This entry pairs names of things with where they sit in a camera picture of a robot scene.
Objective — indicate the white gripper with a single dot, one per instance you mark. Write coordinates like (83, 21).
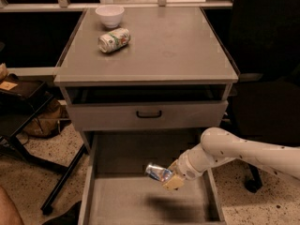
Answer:
(188, 167)

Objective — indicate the blue silver redbull can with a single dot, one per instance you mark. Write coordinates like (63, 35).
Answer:
(158, 173)

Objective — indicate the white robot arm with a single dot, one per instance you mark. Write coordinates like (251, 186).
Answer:
(218, 146)

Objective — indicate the open grey middle drawer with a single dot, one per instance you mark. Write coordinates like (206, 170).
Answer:
(117, 192)

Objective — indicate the closed grey top drawer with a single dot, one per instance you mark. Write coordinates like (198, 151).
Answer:
(88, 117)

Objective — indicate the grey drawer cabinet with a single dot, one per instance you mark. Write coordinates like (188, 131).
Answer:
(172, 56)

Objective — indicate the green white soda can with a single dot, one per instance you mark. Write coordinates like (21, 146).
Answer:
(114, 40)

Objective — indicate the black office chair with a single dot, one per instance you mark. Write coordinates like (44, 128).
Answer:
(262, 38)

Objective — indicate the brown bag on floor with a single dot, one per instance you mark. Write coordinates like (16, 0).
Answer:
(49, 122)

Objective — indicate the black side table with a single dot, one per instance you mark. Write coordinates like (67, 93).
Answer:
(19, 106)

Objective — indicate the person's bare knee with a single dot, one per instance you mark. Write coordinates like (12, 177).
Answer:
(9, 214)

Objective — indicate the white ceramic bowl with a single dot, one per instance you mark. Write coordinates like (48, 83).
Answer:
(110, 15)

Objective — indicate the yellow sticky note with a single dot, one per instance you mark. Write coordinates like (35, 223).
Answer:
(7, 85)

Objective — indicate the black drawer handle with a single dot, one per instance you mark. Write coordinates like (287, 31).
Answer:
(148, 115)

